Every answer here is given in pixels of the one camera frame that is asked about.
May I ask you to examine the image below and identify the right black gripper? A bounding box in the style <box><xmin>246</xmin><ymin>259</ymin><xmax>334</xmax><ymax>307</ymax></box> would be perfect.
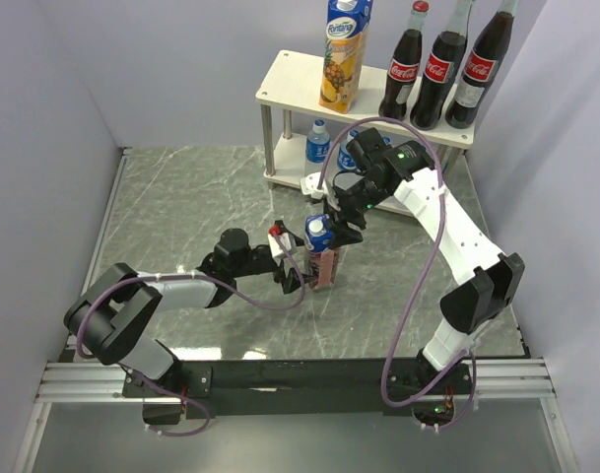
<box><xmin>321</xmin><ymin>176</ymin><xmax>389</xmax><ymax>250</ymax></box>

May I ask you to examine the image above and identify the grape juice carton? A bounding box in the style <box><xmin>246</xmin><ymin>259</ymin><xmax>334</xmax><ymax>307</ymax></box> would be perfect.
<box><xmin>304</xmin><ymin>214</ymin><xmax>339</xmax><ymax>291</ymax></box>

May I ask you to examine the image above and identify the cola glass bottle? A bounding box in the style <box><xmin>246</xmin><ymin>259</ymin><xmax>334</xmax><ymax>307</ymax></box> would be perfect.
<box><xmin>445</xmin><ymin>0</ymin><xmax>520</xmax><ymax>129</ymax></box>
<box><xmin>410</xmin><ymin>0</ymin><xmax>474</xmax><ymax>130</ymax></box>
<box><xmin>378</xmin><ymin>1</ymin><xmax>429</xmax><ymax>120</ymax></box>

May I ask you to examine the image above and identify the pineapple juice carton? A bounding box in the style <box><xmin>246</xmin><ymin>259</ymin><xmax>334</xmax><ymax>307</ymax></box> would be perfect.
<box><xmin>319</xmin><ymin>0</ymin><xmax>373</xmax><ymax>113</ymax></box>

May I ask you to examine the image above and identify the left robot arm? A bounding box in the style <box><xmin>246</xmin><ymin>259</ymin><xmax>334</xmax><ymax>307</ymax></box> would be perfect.
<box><xmin>63</xmin><ymin>221</ymin><xmax>308</xmax><ymax>396</ymax></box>

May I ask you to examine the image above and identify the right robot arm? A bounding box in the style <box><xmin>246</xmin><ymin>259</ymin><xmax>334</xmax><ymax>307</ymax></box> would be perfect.
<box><xmin>324</xmin><ymin>128</ymin><xmax>525</xmax><ymax>393</ymax></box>

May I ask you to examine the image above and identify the white two-tier wooden shelf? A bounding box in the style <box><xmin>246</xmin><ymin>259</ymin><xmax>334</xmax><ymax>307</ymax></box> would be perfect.
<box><xmin>255</xmin><ymin>50</ymin><xmax>483</xmax><ymax>220</ymax></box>

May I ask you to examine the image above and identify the black base crossbar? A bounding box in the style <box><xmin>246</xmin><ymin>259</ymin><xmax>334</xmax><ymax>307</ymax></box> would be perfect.
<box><xmin>121</xmin><ymin>357</ymin><xmax>473</xmax><ymax>420</ymax></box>

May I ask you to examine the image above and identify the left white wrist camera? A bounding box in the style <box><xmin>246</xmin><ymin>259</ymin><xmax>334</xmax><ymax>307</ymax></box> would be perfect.
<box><xmin>267</xmin><ymin>224</ymin><xmax>297</xmax><ymax>260</ymax></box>

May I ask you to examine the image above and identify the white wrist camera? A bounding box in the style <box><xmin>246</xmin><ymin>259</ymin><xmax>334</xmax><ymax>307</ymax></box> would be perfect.
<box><xmin>267</xmin><ymin>224</ymin><xmax>297</xmax><ymax>260</ymax></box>
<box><xmin>300</xmin><ymin>172</ymin><xmax>336</xmax><ymax>205</ymax></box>

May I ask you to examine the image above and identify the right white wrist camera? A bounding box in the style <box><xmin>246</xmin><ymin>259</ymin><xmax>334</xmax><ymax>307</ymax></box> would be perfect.
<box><xmin>300</xmin><ymin>172</ymin><xmax>336</xmax><ymax>205</ymax></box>

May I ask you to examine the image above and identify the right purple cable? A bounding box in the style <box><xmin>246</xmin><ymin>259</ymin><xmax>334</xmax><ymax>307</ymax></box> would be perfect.
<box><xmin>316</xmin><ymin>116</ymin><xmax>478</xmax><ymax>433</ymax></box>

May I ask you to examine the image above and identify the aluminium frame rail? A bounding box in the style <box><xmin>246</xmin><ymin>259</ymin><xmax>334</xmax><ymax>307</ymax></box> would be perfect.
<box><xmin>18</xmin><ymin>147</ymin><xmax>578</xmax><ymax>472</ymax></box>

